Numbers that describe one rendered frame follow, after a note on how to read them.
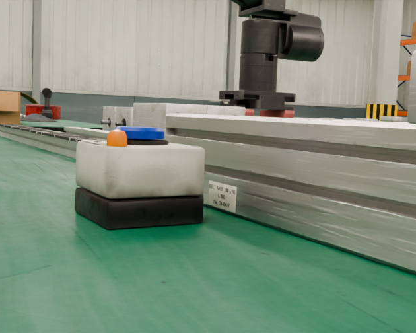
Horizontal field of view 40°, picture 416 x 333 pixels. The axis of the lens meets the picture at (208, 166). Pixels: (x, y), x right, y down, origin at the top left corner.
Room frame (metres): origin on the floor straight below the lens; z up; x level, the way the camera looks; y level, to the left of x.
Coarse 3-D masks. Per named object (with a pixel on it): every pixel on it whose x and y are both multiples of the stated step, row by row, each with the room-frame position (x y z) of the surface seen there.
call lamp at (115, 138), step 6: (114, 132) 0.41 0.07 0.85; (120, 132) 0.41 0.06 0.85; (108, 138) 0.41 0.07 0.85; (114, 138) 0.41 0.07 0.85; (120, 138) 0.41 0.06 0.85; (126, 138) 0.41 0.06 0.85; (108, 144) 0.41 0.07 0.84; (114, 144) 0.41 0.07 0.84; (120, 144) 0.41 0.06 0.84; (126, 144) 0.41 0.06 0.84
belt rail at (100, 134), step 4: (64, 128) 1.71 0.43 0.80; (68, 128) 1.67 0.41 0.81; (72, 128) 1.64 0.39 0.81; (76, 128) 1.61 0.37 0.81; (80, 128) 1.61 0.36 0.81; (84, 128) 1.62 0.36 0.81; (68, 132) 1.70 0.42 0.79; (72, 132) 1.66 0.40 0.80; (76, 132) 1.61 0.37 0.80; (80, 132) 1.57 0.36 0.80; (84, 132) 1.54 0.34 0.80; (88, 132) 1.51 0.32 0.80; (92, 132) 1.48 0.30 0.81; (96, 132) 1.46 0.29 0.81; (100, 132) 1.43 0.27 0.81; (104, 132) 1.41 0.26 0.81; (108, 132) 1.41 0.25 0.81; (88, 136) 1.53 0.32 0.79; (92, 136) 1.50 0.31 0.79; (96, 136) 1.47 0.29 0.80; (100, 136) 1.43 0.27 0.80; (104, 136) 1.40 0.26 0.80
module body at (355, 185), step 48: (192, 144) 0.55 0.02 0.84; (240, 144) 0.47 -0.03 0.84; (288, 144) 0.44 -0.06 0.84; (336, 144) 0.39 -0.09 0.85; (384, 144) 0.34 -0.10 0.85; (240, 192) 0.47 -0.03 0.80; (288, 192) 0.42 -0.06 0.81; (336, 192) 0.39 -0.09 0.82; (384, 192) 0.34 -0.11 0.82; (336, 240) 0.37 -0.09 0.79; (384, 240) 0.33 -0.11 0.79
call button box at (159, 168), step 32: (96, 160) 0.42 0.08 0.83; (128, 160) 0.41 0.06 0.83; (160, 160) 0.42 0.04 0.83; (192, 160) 0.43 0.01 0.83; (96, 192) 0.42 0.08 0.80; (128, 192) 0.41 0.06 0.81; (160, 192) 0.42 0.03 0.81; (192, 192) 0.44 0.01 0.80; (128, 224) 0.41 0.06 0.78; (160, 224) 0.42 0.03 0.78
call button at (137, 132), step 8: (120, 128) 0.44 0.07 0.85; (128, 128) 0.44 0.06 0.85; (136, 128) 0.44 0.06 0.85; (144, 128) 0.44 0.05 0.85; (152, 128) 0.44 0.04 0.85; (160, 128) 0.45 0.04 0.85; (128, 136) 0.44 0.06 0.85; (136, 136) 0.44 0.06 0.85; (144, 136) 0.44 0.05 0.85; (152, 136) 0.44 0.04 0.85; (160, 136) 0.45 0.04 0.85
